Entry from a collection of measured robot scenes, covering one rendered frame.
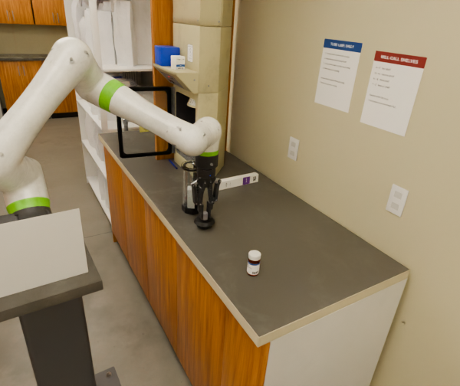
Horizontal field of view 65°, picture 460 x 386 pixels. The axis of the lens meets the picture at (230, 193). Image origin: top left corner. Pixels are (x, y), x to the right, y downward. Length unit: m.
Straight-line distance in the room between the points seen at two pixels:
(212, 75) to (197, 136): 0.67
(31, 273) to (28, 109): 0.51
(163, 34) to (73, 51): 0.93
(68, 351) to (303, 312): 0.88
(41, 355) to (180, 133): 0.93
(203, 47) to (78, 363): 1.44
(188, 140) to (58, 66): 0.45
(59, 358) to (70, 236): 0.51
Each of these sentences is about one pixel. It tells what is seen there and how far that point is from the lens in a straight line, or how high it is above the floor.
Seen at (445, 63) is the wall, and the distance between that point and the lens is 1.41.
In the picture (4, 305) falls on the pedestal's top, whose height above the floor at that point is 0.94.
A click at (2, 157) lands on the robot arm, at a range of 1.21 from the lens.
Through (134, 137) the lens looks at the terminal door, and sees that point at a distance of 2.13.
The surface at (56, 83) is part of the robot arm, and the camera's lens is 1.25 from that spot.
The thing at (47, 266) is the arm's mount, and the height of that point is 1.01.
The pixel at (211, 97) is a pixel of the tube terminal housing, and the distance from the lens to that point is 1.86.
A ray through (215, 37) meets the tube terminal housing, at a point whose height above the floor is 1.67.
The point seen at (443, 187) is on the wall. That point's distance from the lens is 1.43.
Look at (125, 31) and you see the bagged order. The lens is 2.99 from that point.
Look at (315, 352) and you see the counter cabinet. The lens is 1.40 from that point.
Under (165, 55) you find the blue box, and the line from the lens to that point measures 1.96.
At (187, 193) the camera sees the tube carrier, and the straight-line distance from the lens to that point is 1.61.
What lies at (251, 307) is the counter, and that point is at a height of 0.94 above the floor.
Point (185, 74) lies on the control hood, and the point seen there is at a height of 1.50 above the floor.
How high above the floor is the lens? 1.77
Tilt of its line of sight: 26 degrees down
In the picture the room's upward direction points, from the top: 4 degrees clockwise
